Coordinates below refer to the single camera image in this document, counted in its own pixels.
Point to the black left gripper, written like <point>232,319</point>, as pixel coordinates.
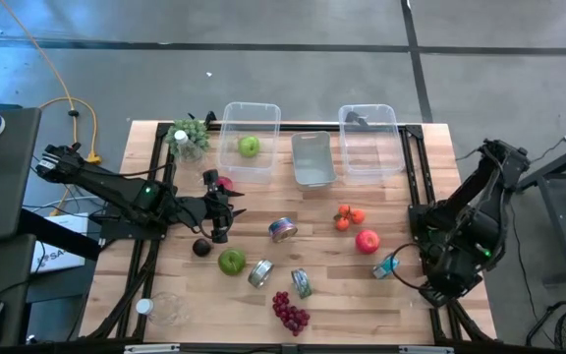
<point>219,216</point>

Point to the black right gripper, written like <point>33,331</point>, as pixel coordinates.
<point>455,282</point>

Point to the dark red pomegranate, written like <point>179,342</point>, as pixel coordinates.
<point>225,183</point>

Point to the multicolour label can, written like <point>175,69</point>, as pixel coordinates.
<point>283,230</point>

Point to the dark avocado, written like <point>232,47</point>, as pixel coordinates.
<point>202,247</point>

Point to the green apple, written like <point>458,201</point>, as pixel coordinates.
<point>232,261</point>
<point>248,146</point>

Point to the teal label can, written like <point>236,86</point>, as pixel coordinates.
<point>386,266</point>

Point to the silver pull-tab tin can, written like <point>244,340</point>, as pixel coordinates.
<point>261,273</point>

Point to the clear bottle white cap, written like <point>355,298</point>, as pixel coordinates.
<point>144,307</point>
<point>181,136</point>

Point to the small grey bin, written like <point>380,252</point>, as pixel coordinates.
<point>312,159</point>

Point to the red apple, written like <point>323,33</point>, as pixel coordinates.
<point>367,241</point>

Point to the dark green label can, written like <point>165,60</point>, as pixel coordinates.
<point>301,283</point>

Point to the orange tangerine bunch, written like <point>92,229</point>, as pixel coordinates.
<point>349,217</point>

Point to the red grape bunch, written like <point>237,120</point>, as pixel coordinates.
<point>290,314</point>

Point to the clear plastic bin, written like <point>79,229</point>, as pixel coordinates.
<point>391,147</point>
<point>229,167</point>

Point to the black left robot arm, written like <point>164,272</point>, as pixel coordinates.
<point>116,189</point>

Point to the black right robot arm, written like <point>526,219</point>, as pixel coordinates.
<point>460,221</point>

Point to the green artificial plant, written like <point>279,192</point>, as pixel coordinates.
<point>194,130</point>

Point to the black side table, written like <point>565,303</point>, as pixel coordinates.
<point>558,161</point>

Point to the white cardboard box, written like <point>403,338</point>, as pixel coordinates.
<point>57,255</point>

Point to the grey table edge bracket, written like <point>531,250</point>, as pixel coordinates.
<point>152,349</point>
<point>425,350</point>

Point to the black frame clamp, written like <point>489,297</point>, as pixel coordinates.
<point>209,119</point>

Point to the black table-level camera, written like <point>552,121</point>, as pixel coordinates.
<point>289,349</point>

